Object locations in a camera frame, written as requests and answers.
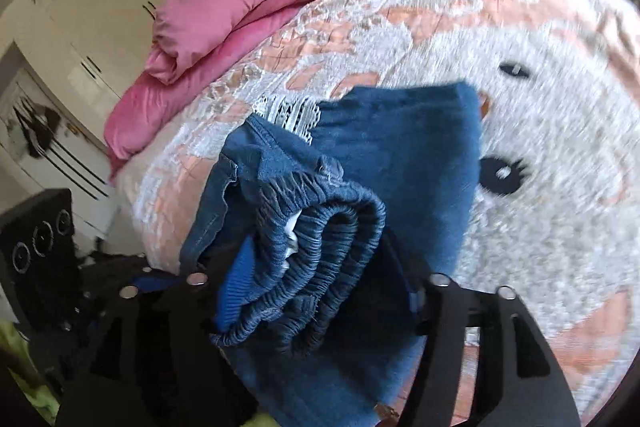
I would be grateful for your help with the peach and white printed blanket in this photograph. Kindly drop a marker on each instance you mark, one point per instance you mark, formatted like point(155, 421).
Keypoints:
point(550, 117)

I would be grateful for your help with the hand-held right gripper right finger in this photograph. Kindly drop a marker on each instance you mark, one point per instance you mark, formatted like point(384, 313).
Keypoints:
point(413, 302)

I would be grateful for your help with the yellow-green garment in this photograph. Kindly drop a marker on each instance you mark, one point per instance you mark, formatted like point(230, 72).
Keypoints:
point(15, 339)

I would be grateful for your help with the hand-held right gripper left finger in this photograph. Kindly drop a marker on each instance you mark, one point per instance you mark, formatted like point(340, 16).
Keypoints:
point(235, 292)

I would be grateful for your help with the pink quilt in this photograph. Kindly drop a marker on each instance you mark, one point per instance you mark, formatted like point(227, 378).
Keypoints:
point(225, 7)

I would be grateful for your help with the blue pants with lace hem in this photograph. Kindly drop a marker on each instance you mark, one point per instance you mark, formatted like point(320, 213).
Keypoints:
point(400, 157)

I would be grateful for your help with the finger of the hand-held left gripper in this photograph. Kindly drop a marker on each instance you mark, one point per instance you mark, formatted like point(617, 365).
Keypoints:
point(147, 281)

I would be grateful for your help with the white door with black print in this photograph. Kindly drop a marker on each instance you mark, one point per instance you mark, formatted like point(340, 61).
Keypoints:
point(45, 147)

